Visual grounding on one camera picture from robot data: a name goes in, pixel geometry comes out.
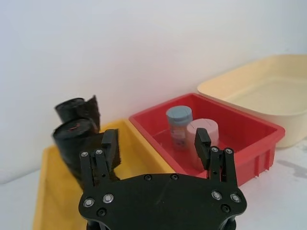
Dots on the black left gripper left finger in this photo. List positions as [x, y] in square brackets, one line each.
[110, 148]

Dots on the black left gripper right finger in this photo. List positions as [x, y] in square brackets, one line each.
[202, 148]

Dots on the bottle with pink lid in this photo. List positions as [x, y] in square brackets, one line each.
[206, 123]

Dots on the bottle with blue-grey lid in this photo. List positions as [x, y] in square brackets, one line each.
[178, 124]

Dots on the black trash bag roll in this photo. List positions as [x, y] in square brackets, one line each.
[69, 143]
[72, 110]

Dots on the red plastic bin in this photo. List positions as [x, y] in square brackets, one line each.
[247, 134]

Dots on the yellow plastic bin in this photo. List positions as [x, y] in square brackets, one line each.
[55, 191]

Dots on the cream plastic tray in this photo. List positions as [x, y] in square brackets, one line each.
[263, 95]

